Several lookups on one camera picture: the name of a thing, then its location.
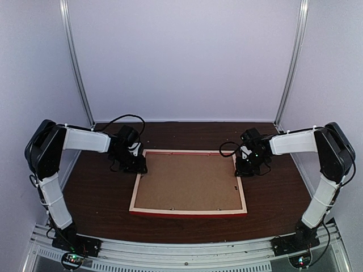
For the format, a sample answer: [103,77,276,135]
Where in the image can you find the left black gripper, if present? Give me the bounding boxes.
[112,148,147,173]

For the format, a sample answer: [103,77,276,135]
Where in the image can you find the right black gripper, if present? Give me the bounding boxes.
[235,152,268,177]

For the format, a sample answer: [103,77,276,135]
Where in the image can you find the brown cardboard backing board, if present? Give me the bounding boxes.
[134,152,244,211]

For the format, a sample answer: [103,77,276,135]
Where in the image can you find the red wooden picture frame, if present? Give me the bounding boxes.
[129,148,248,219]

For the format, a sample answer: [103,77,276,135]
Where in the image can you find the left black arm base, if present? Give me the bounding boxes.
[50,220,102,257]

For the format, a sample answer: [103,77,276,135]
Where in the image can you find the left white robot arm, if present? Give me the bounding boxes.
[24,120,147,230]

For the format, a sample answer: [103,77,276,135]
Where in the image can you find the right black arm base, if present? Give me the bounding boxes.
[271,219,320,256]

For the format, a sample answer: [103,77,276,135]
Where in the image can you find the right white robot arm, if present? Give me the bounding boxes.
[235,122,356,250]

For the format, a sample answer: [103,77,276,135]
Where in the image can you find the right circuit board with leds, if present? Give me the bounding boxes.
[289,255,311,269]

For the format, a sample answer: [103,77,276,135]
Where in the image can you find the circuit board with leds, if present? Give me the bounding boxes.
[61,252,85,270]
[289,255,311,269]

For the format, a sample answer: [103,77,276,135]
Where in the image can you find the left circuit board with leds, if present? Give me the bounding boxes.
[61,252,85,270]

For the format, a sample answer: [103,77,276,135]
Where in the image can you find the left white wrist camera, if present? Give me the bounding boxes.
[128,142,142,156]

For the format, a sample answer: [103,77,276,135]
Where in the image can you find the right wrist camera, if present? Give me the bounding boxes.
[240,146,251,159]

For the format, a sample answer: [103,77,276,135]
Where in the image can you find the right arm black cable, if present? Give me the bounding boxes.
[220,141,272,176]

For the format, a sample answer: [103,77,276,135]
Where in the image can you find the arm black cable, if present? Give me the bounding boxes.
[220,141,272,176]
[93,114,146,137]

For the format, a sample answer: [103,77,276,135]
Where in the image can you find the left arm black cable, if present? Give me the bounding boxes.
[93,114,146,137]

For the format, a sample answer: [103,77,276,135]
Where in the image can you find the front aluminium rail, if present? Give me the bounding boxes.
[22,218,354,272]

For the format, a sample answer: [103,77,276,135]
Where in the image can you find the left aluminium corner post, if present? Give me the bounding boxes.
[59,0,95,128]

